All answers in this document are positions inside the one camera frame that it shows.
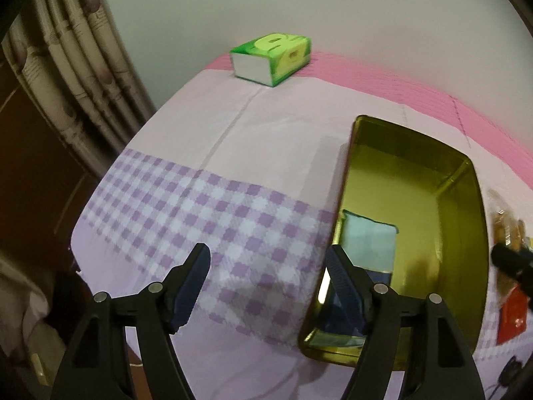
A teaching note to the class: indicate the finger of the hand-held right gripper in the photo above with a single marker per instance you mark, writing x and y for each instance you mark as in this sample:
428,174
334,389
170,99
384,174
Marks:
510,260

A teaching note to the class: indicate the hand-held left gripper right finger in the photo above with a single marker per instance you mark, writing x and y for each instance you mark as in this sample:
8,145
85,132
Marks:
343,287

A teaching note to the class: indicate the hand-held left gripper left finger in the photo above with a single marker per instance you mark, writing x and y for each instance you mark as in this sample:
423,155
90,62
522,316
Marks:
192,283

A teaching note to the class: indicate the clear bag of golden snacks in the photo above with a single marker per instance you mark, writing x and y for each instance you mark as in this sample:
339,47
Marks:
506,221

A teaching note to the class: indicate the light blue snack packet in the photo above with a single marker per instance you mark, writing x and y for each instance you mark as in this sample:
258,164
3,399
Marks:
370,246

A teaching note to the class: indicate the red snack packet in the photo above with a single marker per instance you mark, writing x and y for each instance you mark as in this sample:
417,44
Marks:
512,316

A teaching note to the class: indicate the gold metal tin box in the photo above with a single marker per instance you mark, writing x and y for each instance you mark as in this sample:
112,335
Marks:
416,183

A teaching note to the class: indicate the pink and purple checked cloth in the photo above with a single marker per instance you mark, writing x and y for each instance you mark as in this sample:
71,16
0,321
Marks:
208,200

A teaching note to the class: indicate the beige cloth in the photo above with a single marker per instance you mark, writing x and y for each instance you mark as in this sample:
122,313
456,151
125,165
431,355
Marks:
25,300

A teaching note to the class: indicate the brown wooden door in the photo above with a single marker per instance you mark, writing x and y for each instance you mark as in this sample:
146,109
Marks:
33,166

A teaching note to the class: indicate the green tissue pack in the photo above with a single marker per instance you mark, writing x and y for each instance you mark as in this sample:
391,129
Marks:
287,56

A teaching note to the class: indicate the beige patterned curtain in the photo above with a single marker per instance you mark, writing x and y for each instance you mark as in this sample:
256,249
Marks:
83,71

